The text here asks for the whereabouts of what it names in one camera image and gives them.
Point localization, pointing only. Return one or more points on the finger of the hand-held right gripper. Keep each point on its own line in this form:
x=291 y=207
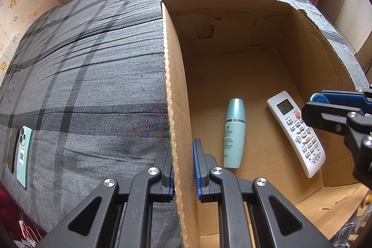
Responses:
x=348 y=97
x=325 y=117

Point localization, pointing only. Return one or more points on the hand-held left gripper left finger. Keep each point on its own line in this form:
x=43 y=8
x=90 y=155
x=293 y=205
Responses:
x=166 y=176

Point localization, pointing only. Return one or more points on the black phone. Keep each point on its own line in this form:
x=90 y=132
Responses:
x=12 y=149

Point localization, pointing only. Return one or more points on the mint green phone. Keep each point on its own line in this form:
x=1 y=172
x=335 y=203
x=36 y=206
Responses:
x=23 y=158

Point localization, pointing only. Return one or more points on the dark red cloth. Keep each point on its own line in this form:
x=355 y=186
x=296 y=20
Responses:
x=14 y=207

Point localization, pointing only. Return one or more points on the teal cosmetic bottle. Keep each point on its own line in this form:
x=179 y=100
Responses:
x=234 y=137

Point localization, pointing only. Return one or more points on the grey plaid bed blanket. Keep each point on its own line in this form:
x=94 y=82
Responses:
x=87 y=76

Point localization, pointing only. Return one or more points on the white remote control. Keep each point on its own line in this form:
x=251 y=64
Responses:
x=302 y=137

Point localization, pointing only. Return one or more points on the cardboard box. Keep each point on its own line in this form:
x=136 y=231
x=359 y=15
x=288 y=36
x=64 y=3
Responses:
x=261 y=62

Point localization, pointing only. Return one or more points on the beige wardrobe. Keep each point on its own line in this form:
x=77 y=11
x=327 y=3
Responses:
x=345 y=12

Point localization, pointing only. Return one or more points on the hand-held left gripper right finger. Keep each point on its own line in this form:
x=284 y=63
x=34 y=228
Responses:
x=197 y=169

